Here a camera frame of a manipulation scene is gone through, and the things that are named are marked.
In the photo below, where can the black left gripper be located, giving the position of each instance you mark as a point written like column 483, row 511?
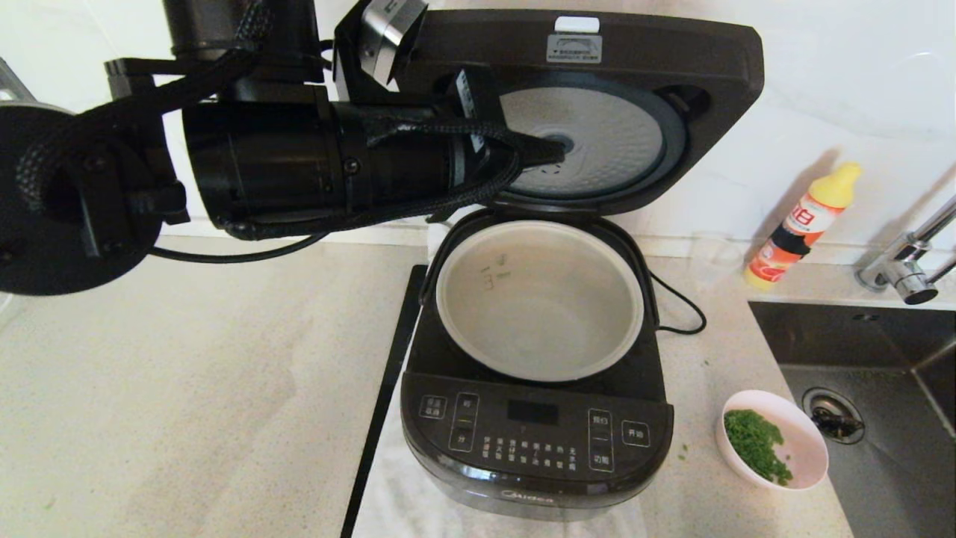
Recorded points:
column 467, row 97

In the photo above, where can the black rice cooker lid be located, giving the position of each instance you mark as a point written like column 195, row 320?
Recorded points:
column 672, row 60

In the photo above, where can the white round bowl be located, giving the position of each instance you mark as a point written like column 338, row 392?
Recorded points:
column 806, row 441

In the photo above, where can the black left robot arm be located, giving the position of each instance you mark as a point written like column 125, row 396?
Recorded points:
column 284, row 164

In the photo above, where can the grey rice cooker inner pot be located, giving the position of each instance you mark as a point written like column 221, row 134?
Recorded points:
column 545, row 314

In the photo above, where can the black Midea rice cooker body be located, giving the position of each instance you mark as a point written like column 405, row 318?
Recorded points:
column 538, row 448

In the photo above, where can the clear plastic measuring cup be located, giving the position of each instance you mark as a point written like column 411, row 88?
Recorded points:
column 713, row 261

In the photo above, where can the black flat strip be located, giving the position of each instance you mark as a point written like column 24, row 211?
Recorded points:
column 393, row 373

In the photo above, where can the orange yellow detergent bottle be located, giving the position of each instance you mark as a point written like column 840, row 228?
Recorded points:
column 799, row 228

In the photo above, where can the white cloth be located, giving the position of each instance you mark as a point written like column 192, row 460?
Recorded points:
column 396, row 501

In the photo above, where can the chrome faucet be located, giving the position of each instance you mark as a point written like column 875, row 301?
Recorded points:
column 907, row 273

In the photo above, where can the metal sink drain strainer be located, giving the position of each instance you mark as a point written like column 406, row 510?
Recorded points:
column 833, row 418

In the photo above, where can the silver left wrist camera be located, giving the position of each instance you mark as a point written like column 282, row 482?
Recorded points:
column 392, row 37

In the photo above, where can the grey wall socket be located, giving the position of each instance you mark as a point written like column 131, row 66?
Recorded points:
column 11, row 82

